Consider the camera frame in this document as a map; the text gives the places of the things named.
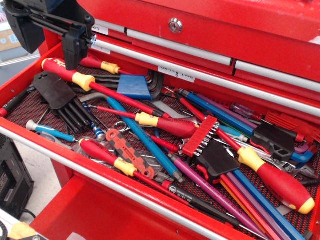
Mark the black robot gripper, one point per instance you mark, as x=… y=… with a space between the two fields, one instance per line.
x=28 y=18

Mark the black hex key holder set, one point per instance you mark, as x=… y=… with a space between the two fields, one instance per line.
x=64 y=102

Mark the blue hex key holder set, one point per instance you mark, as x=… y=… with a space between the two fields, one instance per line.
x=138 y=87

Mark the red bit holder with bits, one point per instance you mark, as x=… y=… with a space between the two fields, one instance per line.
x=197 y=143

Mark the black holder coloured hex keys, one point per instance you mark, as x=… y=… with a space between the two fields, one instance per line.
x=265 y=136

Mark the large red yellow screwdriver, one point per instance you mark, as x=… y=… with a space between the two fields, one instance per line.
x=88 y=82

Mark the small red yellow screwdriver back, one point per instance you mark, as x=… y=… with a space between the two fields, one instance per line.
x=92 y=61

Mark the black red slim screwdriver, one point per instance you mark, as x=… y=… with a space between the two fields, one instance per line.
x=7 y=108

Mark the blue grey precision screwdriver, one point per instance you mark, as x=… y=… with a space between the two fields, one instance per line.
x=31 y=125

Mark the blue silver striped screwdriver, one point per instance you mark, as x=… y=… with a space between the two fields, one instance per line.
x=96 y=128

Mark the red black folding tool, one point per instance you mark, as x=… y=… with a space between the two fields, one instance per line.
x=128 y=153

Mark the red yellow screwdriver front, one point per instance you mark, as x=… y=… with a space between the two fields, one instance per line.
x=98 y=151

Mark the white handwritten drawer label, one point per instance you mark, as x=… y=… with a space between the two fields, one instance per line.
x=176 y=74

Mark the silver chest lock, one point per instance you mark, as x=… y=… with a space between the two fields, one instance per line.
x=175 y=25

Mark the black electronic box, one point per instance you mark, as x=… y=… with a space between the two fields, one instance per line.
x=16 y=184

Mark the red metal tool chest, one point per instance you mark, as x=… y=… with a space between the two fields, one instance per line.
x=264 y=54

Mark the red yellow screwdriver centre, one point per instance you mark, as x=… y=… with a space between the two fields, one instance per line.
x=181 y=128

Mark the long blue hex key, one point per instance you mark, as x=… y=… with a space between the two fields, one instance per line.
x=162 y=158

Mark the black clip coloured hex keys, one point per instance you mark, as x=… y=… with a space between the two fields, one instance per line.
x=216 y=163

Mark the black precision screwdriver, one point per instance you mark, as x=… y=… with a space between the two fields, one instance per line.
x=201 y=205

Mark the red perforated plastic rack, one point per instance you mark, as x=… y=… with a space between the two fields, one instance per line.
x=310 y=132

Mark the red yellow screwdriver right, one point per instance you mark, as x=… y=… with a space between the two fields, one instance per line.
x=284 y=187

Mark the purple long hex key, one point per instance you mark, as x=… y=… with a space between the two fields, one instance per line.
x=229 y=205

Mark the clear purple handle screwdriver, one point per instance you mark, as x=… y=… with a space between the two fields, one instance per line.
x=246 y=111

